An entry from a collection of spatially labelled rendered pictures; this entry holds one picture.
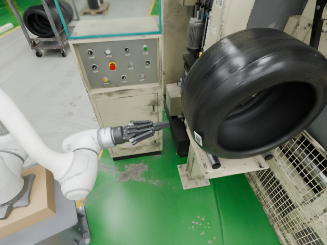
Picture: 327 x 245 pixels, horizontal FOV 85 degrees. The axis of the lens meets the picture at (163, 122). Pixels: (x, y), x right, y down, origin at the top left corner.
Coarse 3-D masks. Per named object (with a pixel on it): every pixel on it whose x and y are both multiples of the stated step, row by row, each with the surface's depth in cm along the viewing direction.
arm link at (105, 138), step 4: (100, 128) 75; (104, 128) 74; (108, 128) 74; (112, 128) 77; (100, 132) 73; (104, 132) 73; (108, 132) 73; (100, 136) 72; (104, 136) 72; (108, 136) 72; (112, 136) 73; (100, 140) 72; (104, 140) 72; (108, 140) 72; (112, 140) 73; (100, 144) 72; (104, 144) 73; (108, 144) 73; (112, 144) 73; (116, 144) 77; (104, 148) 74
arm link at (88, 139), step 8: (72, 136) 73; (80, 136) 72; (88, 136) 71; (96, 136) 72; (64, 144) 72; (72, 144) 70; (80, 144) 68; (88, 144) 69; (96, 144) 72; (64, 152) 72; (96, 152) 70
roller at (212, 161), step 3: (207, 153) 92; (207, 156) 91; (210, 156) 89; (213, 156) 89; (210, 159) 89; (213, 159) 88; (216, 159) 87; (210, 162) 88; (213, 162) 87; (216, 162) 86; (219, 162) 87; (213, 165) 86; (216, 165) 86; (219, 165) 86; (213, 168) 87; (216, 168) 88
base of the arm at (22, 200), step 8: (24, 176) 97; (32, 176) 98; (24, 184) 91; (32, 184) 96; (24, 192) 90; (16, 200) 87; (24, 200) 89; (0, 208) 84; (8, 208) 85; (0, 216) 82
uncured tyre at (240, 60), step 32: (256, 32) 63; (224, 64) 59; (256, 64) 54; (288, 64) 53; (320, 64) 56; (192, 96) 69; (224, 96) 58; (256, 96) 98; (288, 96) 89; (320, 96) 64; (192, 128) 72; (224, 128) 104; (256, 128) 98; (288, 128) 87
